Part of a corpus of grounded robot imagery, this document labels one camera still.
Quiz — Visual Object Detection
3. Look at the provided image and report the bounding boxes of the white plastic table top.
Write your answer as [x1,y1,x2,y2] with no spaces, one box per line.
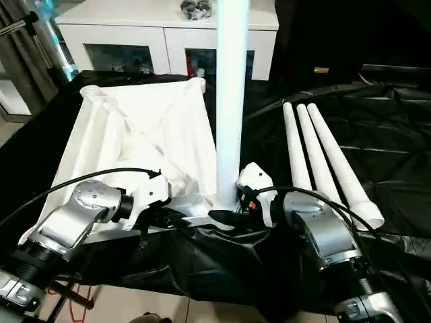
[18,77,243,246]

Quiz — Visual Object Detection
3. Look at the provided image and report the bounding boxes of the white plastic table leg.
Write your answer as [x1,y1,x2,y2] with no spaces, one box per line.
[213,0,252,218]
[281,102,314,189]
[296,102,346,203]
[306,102,385,232]

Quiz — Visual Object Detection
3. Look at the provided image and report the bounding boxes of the black plastic mat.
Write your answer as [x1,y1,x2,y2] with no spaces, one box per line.
[0,69,431,323]

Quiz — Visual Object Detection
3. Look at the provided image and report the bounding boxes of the black fabric case gold label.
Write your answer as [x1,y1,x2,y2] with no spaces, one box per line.
[279,0,431,85]

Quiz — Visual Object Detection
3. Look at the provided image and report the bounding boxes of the white cabinet with glass doors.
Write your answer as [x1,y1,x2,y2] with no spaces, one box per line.
[55,0,280,81]

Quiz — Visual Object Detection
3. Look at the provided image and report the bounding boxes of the metal stand with clamp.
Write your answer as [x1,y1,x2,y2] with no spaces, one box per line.
[0,11,80,81]

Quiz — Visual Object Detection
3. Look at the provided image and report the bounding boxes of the clear bag of black parts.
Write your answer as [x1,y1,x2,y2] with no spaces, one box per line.
[180,0,216,23]

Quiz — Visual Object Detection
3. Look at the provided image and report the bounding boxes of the grey pleated curtain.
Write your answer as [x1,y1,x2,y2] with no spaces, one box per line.
[0,0,68,115]

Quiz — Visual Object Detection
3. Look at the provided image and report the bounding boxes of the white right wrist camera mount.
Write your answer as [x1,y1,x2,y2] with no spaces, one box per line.
[235,163,277,228]

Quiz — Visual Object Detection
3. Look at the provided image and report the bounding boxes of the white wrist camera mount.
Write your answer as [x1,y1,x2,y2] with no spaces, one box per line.
[124,173,172,232]
[235,163,277,228]

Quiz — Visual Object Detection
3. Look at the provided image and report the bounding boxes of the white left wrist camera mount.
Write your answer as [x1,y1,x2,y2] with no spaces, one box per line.
[124,173,172,232]

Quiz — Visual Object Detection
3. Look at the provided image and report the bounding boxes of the black folding table frame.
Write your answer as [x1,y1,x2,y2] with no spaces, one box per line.
[43,275,97,323]

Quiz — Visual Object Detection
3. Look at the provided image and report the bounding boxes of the red cable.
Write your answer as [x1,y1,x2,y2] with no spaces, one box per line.
[69,284,85,322]

